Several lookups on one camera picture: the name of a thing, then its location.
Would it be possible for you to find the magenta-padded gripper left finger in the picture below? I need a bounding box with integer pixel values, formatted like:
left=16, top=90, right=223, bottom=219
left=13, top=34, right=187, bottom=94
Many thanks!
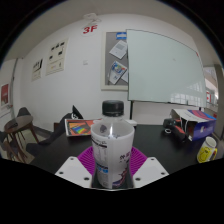
left=54, top=145, right=98, bottom=189

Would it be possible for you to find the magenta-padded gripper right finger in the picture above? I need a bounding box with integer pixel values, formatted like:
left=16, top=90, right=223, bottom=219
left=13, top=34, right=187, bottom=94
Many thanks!
left=128, top=146, right=170, bottom=188

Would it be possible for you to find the clear black-capped drink bottle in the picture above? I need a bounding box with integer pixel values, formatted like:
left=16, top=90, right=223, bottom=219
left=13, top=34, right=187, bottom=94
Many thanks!
left=90, top=99, right=136, bottom=190

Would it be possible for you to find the colourful printed book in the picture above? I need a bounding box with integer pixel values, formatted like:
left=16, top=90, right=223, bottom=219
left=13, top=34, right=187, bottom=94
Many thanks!
left=64, top=118, right=101, bottom=137

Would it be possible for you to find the black office chair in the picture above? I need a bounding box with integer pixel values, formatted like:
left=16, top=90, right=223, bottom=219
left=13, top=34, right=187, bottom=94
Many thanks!
left=53, top=104, right=84, bottom=143

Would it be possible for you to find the black and red tool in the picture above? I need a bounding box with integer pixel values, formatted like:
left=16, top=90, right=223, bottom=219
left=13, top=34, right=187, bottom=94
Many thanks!
left=162, top=117, right=188, bottom=139

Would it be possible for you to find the yellow and white mug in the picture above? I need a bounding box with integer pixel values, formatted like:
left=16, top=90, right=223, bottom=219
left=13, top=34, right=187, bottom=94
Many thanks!
left=196, top=135, right=218, bottom=164

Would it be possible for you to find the blue cardboard box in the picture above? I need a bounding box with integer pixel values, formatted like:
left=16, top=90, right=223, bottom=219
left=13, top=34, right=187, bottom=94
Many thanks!
left=170, top=108, right=218, bottom=141

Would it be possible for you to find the brown wooden chair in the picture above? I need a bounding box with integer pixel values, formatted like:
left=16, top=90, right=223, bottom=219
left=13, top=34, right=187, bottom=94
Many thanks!
left=0, top=131, right=26, bottom=163

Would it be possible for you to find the round wooden side table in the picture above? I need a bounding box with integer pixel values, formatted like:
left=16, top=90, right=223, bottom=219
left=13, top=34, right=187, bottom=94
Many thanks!
left=3, top=114, right=39, bottom=144

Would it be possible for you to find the dark chair behind side table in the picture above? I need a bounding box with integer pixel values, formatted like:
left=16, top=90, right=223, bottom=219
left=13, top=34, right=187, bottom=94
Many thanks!
left=16, top=106, right=32, bottom=118

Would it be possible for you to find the whiteboard on stand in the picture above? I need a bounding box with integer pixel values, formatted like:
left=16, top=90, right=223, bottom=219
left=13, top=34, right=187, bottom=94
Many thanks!
left=125, top=28, right=208, bottom=108

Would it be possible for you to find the grey notice board with papers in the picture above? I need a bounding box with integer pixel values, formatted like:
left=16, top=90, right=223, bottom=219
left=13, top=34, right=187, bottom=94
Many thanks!
left=100, top=30, right=129, bottom=91

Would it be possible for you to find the red floor number sign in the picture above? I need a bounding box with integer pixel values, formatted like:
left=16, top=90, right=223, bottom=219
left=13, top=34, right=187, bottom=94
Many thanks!
left=82, top=24, right=99, bottom=35

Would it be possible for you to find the red wall poster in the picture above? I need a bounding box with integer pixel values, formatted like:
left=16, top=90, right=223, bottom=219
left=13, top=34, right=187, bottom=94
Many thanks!
left=0, top=83, right=10, bottom=108

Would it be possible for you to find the small white wall poster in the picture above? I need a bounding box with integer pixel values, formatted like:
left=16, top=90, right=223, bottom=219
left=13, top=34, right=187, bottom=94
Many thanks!
left=31, top=58, right=44, bottom=82

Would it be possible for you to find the large white wall poster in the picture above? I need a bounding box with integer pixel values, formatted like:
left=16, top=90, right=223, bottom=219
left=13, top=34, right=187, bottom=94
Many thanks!
left=45, top=38, right=69, bottom=76

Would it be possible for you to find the white wall-mounted fixture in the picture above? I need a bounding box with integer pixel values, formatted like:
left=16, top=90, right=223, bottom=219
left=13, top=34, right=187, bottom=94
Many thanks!
left=83, top=12, right=103, bottom=23

